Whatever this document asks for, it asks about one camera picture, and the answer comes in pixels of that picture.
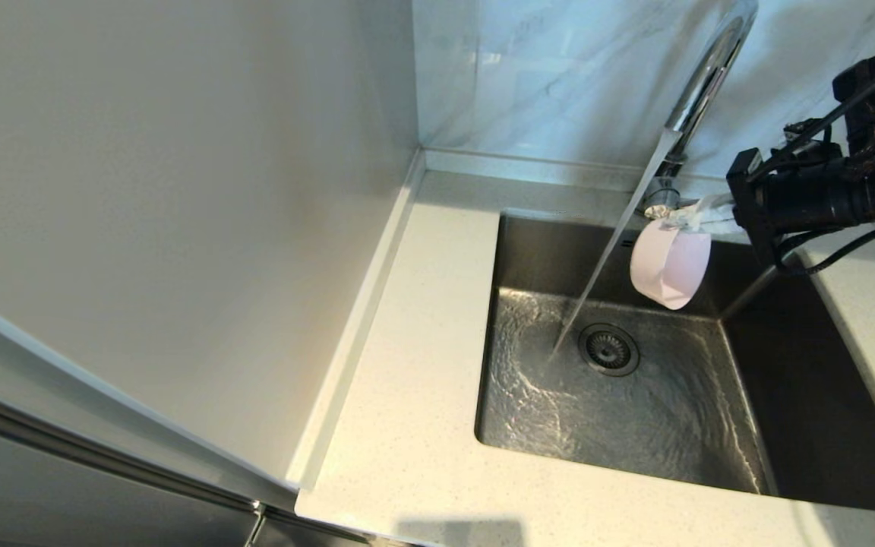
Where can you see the chrome gooseneck faucet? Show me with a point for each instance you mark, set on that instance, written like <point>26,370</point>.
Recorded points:
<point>711,68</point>

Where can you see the white cabinet side panel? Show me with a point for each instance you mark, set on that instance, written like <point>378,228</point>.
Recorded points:
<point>179,228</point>

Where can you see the grey steel appliance front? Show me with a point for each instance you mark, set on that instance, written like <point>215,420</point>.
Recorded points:
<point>27,494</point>

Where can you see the pink bowl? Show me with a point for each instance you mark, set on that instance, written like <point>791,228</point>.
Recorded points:
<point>680,266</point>

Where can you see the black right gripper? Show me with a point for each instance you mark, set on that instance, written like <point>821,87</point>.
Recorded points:
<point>794,201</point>

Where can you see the round metal drain strainer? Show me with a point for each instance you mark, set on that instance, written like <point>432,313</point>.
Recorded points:
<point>609,350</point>

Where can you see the stainless steel sink basin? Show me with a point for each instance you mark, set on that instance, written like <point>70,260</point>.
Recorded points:
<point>635,433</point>

